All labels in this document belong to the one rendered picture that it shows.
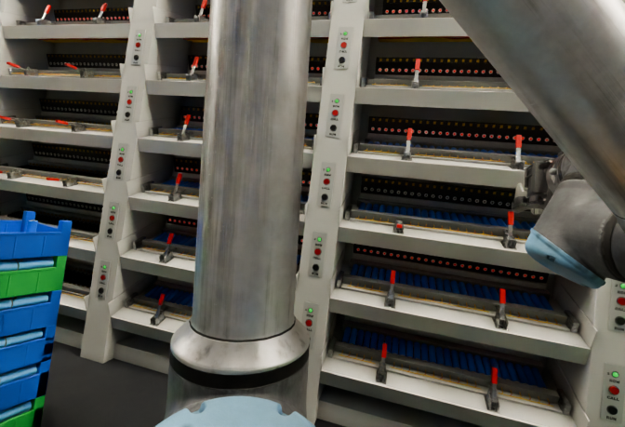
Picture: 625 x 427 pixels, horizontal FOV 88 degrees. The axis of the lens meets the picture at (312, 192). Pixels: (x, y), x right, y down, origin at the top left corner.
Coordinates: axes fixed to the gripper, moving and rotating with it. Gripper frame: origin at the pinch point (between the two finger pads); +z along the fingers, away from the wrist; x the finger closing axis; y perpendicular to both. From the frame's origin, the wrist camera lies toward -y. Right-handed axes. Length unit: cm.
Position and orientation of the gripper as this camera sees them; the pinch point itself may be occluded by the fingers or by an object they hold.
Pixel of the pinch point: (525, 211)
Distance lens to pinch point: 87.1
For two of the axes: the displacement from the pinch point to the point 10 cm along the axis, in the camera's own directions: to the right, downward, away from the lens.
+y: 1.6, -9.7, 1.9
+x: -9.6, -1.1, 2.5
